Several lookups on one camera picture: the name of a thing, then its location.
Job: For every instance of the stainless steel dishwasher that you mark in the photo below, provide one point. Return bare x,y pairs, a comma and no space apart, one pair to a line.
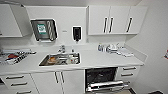
103,88

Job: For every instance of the small chrome sink button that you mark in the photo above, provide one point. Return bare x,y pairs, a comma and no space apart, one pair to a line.
72,51

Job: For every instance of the blue white soap bottle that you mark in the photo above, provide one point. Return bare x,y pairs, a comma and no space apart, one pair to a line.
100,48

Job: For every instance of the white mug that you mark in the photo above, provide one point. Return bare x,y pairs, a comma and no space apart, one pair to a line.
71,59

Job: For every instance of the small clear jar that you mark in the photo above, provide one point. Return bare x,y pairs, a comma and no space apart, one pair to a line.
105,49

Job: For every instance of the chrome sink faucet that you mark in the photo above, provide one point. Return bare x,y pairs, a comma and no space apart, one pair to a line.
62,49

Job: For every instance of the stainless steel sink basin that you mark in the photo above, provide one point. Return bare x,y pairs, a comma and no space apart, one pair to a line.
61,64

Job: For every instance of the stacked white dishes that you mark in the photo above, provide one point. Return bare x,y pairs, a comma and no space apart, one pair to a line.
112,48

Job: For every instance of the orange dish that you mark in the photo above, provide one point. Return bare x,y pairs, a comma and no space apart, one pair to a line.
53,59

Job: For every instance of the white two-door base cabinet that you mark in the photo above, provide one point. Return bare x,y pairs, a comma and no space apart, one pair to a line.
71,81

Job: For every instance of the white grey dish cloth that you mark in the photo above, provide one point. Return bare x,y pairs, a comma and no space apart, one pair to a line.
126,52

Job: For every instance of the grey paper towel dispenser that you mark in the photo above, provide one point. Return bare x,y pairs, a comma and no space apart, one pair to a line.
41,28

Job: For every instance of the white narrow drawer cabinet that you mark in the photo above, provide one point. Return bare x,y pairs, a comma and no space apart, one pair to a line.
128,74

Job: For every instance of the small red dish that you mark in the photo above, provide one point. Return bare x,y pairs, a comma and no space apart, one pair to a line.
11,56

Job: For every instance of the white drawer stack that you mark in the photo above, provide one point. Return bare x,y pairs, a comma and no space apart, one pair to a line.
16,83

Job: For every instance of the black wall soap dispenser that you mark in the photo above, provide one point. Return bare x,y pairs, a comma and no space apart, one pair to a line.
77,33

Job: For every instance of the small wall label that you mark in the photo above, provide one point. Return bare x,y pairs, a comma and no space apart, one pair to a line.
63,31

